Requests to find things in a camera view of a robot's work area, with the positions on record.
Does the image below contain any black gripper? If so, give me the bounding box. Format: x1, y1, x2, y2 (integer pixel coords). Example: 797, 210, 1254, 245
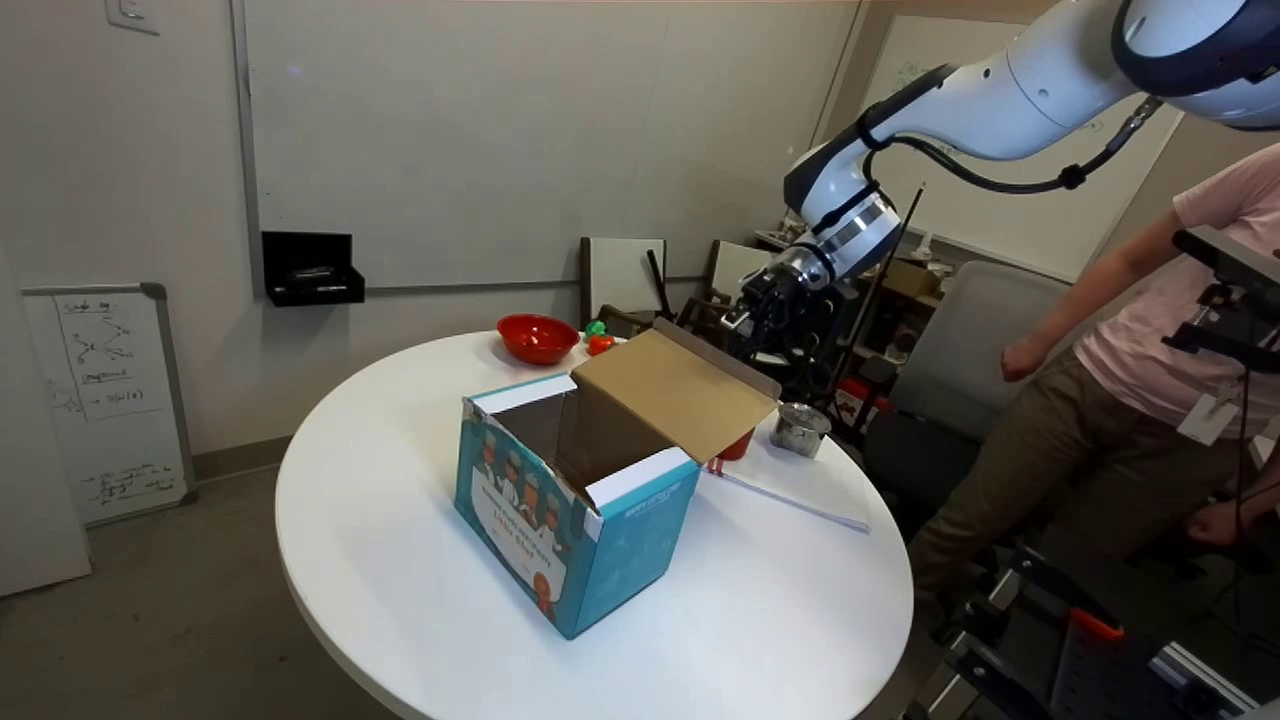
718, 245, 841, 362

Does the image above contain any blue cardboard box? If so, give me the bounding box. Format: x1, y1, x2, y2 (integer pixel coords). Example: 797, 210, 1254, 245
453, 322, 786, 642

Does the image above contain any person bare forearm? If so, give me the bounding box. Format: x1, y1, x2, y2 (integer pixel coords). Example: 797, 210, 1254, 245
1024, 222, 1213, 372

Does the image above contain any person hand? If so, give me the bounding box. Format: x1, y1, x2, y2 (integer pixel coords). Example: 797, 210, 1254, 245
1185, 489, 1272, 551
996, 326, 1060, 385

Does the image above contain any white framed panel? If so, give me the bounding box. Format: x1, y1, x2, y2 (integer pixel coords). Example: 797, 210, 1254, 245
576, 230, 671, 326
707, 235, 786, 308

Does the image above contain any small steel pot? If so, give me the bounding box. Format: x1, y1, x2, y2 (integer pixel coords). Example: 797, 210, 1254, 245
773, 400, 838, 461

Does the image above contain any green and orange toy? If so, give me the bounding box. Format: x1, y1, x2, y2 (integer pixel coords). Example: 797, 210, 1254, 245
579, 317, 625, 359

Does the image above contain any white cutting board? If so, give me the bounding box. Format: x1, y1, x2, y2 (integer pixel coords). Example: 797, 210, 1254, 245
699, 418, 875, 534

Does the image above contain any grey chair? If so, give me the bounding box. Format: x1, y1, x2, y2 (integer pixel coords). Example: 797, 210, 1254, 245
889, 256, 1077, 450

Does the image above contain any person in pink shirt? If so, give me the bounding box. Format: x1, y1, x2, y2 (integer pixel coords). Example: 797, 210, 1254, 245
911, 137, 1280, 630

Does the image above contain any white id badge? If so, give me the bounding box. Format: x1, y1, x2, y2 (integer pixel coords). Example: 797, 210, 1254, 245
1176, 390, 1245, 450

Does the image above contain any small leaning whiteboard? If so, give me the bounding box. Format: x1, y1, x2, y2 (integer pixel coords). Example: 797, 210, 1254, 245
15, 280, 192, 528

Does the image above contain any red plastic cup with handle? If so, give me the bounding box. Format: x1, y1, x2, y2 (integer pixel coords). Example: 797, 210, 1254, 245
711, 426, 762, 466

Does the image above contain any red bowl with long handle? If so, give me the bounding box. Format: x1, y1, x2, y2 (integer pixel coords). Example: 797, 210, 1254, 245
492, 313, 584, 372

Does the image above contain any large wall whiteboard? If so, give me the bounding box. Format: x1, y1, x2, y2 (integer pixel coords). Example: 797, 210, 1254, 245
227, 0, 863, 297

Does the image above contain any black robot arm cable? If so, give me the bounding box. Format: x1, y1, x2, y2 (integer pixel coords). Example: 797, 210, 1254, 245
860, 90, 1169, 199

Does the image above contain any black wall tray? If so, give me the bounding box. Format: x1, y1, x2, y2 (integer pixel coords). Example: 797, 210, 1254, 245
255, 227, 369, 313

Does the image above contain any large black clamp orange handle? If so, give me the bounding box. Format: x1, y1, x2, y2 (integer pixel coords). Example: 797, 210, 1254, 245
1066, 602, 1132, 652

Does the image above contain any aluminium frame cart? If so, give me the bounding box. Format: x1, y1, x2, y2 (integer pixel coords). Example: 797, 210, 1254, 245
916, 532, 1280, 720

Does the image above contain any black camera rig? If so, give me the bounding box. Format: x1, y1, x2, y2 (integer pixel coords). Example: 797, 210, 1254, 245
1159, 218, 1280, 377

